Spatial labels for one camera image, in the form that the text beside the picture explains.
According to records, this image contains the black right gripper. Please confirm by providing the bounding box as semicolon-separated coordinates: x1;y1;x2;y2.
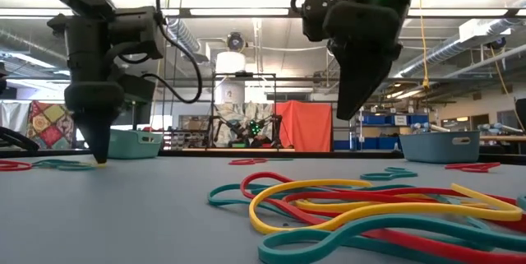
323;0;404;121

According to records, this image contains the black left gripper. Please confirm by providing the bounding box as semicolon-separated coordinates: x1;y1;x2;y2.
46;7;126;165

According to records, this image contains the green plastic basket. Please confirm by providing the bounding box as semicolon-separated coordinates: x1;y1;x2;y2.
107;128;164;160

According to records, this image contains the blue storage bin row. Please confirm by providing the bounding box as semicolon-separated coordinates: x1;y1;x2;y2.
332;136;402;151
361;113;431;127

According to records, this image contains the colourful patchwork quilt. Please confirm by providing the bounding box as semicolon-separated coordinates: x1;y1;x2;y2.
26;100;77;151

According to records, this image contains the black monitor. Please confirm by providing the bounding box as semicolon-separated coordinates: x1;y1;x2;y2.
121;73;156;129

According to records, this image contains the orange hanging cloth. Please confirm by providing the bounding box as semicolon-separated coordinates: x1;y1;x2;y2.
274;100;333;153

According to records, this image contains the white hanging cloth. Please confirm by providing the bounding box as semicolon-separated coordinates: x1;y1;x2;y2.
0;101;30;134

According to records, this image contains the shelf with small items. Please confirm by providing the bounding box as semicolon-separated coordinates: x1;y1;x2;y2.
170;114;213;151

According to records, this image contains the blue plastic basket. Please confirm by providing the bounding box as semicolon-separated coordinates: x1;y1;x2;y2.
398;131;481;164

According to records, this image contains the grey patterned cloth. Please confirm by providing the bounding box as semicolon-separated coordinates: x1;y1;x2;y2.
213;102;275;149

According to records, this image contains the white ceiling unit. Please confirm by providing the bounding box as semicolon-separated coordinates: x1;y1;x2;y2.
459;18;513;43

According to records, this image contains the black round ceiling device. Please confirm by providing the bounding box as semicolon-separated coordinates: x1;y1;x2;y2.
226;31;247;52

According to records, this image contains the white cylindrical container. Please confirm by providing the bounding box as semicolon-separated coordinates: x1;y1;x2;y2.
214;81;247;105

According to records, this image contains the white cylindrical lamp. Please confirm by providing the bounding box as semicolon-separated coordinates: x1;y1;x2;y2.
215;51;247;74

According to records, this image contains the small black ceiling device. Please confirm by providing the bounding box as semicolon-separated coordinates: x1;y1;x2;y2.
487;36;508;51

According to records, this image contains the wooden background table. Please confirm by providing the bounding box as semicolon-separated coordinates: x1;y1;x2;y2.
478;134;526;144

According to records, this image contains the black chair back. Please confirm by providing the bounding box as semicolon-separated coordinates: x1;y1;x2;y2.
514;98;526;132

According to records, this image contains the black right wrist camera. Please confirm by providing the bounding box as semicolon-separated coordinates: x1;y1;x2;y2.
301;0;332;44

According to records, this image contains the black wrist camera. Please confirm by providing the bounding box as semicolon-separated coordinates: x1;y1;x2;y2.
301;0;332;44
107;6;164;60

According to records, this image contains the black cable conduit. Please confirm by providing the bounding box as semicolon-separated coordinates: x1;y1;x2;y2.
0;126;41;153

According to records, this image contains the black metal table frame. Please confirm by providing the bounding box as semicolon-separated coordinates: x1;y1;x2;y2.
0;148;526;165

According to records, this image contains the long silver ventilation duct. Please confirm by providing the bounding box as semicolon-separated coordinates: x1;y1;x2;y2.
396;16;526;79

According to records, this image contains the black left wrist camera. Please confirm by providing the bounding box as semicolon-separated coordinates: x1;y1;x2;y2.
107;6;164;60

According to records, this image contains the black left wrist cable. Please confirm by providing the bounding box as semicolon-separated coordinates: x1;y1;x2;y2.
117;0;205;104

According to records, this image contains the black metal rack frame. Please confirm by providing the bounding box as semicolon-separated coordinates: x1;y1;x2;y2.
210;72;279;151

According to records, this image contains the black overhead frame beam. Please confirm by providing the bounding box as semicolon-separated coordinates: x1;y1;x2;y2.
0;6;526;21

